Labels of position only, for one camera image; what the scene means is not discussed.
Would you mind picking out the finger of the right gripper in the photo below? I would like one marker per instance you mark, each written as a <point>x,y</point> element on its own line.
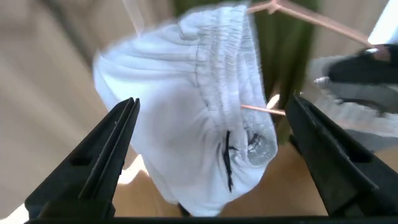
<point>360,70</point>

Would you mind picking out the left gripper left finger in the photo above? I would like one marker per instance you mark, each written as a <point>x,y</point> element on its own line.
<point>93,168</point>

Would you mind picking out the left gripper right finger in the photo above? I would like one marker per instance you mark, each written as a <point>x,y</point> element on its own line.
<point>335,168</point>

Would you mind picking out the pink clothes hanger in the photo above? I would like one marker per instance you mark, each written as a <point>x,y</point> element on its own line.
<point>311,19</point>

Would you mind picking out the green long-sleeved shirt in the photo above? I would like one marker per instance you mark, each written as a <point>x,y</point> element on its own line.
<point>286,56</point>

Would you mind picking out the pale grey printed garment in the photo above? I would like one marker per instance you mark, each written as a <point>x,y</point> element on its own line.
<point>174,109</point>

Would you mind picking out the white laundry basket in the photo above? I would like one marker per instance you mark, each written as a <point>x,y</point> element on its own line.
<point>357,112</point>

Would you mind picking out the beige curtain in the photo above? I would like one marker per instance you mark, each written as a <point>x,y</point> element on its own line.
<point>37,93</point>

